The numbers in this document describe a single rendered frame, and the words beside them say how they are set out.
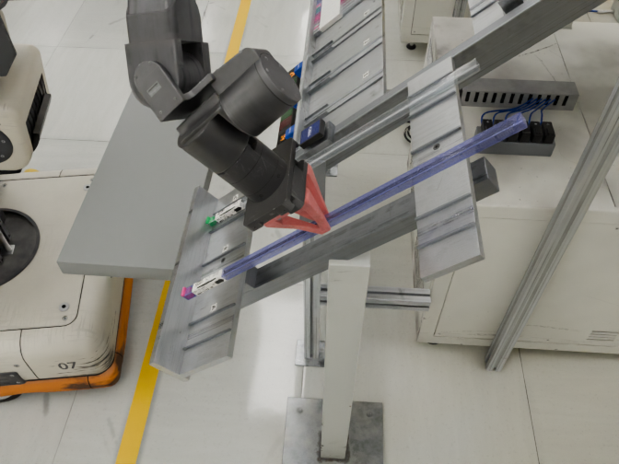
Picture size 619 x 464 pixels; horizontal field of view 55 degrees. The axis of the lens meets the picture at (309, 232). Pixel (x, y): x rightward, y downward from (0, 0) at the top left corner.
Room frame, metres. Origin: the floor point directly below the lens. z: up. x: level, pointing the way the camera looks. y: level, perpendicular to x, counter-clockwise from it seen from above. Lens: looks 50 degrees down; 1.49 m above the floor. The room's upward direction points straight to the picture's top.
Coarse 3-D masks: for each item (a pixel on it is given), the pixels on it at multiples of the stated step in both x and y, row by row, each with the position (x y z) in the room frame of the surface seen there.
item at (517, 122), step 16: (496, 128) 0.45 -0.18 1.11; (512, 128) 0.44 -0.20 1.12; (464, 144) 0.45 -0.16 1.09; (480, 144) 0.45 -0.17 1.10; (432, 160) 0.46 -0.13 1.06; (448, 160) 0.45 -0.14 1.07; (400, 176) 0.46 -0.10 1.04; (416, 176) 0.45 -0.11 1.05; (368, 192) 0.46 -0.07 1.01; (384, 192) 0.45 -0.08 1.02; (352, 208) 0.45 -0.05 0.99; (336, 224) 0.45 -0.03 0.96; (288, 240) 0.46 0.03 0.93; (304, 240) 0.45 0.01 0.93; (256, 256) 0.46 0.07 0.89; (272, 256) 0.46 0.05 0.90; (224, 272) 0.47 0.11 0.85; (240, 272) 0.46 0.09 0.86; (192, 288) 0.47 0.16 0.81
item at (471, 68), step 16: (464, 64) 0.64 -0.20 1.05; (448, 80) 0.63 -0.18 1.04; (416, 96) 0.64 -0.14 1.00; (432, 96) 0.63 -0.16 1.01; (400, 112) 0.63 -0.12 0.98; (368, 128) 0.64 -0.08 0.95; (336, 144) 0.65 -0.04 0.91; (352, 144) 0.64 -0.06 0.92; (320, 160) 0.64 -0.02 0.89; (208, 224) 0.65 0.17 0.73
